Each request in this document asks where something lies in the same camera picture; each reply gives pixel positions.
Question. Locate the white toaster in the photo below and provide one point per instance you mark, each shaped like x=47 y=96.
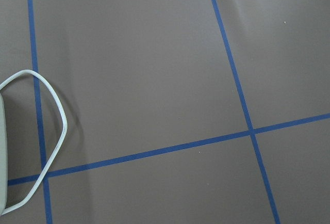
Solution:
x=4 y=159

